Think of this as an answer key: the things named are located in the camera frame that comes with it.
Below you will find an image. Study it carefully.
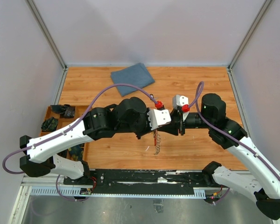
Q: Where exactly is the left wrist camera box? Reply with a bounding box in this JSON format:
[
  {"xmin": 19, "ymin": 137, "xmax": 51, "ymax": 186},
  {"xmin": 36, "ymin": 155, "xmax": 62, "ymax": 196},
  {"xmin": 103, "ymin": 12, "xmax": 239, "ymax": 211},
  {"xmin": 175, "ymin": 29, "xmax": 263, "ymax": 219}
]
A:
[{"xmin": 147, "ymin": 109, "xmax": 171, "ymax": 131}]

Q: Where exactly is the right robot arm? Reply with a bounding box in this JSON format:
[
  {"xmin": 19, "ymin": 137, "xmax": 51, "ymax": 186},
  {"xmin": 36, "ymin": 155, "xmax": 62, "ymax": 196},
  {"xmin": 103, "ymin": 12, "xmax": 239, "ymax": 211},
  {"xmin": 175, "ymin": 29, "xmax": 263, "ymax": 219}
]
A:
[{"xmin": 158, "ymin": 93, "xmax": 280, "ymax": 220}]

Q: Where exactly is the wooden compartment tray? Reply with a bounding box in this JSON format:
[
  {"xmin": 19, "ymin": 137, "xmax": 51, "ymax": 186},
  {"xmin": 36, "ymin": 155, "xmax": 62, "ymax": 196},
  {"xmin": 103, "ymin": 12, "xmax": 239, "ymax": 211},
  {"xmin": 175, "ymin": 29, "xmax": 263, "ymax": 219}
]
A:
[{"xmin": 44, "ymin": 105, "xmax": 89, "ymax": 161}]

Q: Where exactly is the green patterned sock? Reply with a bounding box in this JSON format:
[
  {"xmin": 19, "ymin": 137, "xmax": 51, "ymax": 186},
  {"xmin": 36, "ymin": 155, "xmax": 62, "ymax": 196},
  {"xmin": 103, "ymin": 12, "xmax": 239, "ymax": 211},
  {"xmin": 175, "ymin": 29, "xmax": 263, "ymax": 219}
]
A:
[{"xmin": 41, "ymin": 117, "xmax": 58, "ymax": 132}]

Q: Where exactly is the red-handled metal key organizer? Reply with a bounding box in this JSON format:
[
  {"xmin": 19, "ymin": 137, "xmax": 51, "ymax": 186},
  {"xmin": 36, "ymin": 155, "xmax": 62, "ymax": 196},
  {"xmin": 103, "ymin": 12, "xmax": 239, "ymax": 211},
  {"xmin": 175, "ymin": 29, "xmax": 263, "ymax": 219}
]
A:
[{"xmin": 153, "ymin": 130, "xmax": 161, "ymax": 155}]

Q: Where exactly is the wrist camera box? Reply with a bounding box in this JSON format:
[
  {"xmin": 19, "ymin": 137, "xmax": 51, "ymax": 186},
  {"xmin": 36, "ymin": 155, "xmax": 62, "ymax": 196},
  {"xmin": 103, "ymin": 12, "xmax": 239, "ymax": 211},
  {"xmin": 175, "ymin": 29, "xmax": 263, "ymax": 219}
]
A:
[
  {"xmin": 147, "ymin": 109, "xmax": 171, "ymax": 131},
  {"xmin": 172, "ymin": 95, "xmax": 190, "ymax": 121}
]

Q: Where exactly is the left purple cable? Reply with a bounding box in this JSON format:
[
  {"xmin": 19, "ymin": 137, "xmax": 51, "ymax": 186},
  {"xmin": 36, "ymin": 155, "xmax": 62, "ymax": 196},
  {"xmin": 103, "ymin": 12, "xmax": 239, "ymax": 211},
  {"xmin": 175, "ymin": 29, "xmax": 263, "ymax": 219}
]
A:
[{"xmin": 2, "ymin": 84, "xmax": 165, "ymax": 175}]

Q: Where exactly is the folded blue cloth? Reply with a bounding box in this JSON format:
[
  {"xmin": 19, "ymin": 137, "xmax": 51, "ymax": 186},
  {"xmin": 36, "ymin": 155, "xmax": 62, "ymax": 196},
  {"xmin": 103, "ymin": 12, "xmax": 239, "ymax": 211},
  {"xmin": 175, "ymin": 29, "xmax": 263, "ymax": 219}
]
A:
[{"xmin": 110, "ymin": 63, "xmax": 155, "ymax": 88}]

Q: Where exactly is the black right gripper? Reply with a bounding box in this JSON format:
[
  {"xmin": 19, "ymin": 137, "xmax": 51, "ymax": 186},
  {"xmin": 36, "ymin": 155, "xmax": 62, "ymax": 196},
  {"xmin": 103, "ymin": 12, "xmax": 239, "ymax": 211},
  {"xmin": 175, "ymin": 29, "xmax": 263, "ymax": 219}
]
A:
[{"xmin": 159, "ymin": 109, "xmax": 213, "ymax": 135}]

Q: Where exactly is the dark floral sock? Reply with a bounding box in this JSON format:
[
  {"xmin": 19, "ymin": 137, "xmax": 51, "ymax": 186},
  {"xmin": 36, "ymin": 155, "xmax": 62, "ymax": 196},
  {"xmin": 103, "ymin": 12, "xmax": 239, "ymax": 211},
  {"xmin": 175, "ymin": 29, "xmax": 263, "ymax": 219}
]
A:
[{"xmin": 68, "ymin": 145, "xmax": 84, "ymax": 161}]

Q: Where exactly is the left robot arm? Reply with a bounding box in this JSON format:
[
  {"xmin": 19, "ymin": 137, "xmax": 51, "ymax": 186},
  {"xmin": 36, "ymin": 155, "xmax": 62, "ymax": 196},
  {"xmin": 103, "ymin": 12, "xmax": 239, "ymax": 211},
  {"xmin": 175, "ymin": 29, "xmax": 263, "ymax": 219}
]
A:
[{"xmin": 20, "ymin": 97, "xmax": 157, "ymax": 185}]

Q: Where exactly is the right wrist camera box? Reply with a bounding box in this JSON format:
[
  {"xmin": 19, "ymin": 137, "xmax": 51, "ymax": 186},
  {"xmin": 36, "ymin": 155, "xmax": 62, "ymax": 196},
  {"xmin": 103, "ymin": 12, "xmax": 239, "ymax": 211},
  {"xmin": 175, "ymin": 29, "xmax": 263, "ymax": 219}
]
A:
[{"xmin": 172, "ymin": 95, "xmax": 190, "ymax": 121}]

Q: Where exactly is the dark patterned sock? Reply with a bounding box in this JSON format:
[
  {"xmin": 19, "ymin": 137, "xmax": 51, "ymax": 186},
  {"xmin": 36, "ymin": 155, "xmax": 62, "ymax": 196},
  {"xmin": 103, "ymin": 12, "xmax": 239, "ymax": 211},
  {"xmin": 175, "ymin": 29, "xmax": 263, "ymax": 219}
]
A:
[{"xmin": 50, "ymin": 104, "xmax": 76, "ymax": 119}]

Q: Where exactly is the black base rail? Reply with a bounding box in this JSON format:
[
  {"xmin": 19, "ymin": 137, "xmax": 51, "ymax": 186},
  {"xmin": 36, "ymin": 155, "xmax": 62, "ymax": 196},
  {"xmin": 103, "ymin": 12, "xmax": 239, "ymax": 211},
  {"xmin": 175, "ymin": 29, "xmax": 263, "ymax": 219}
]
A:
[{"xmin": 63, "ymin": 169, "xmax": 222, "ymax": 196}]

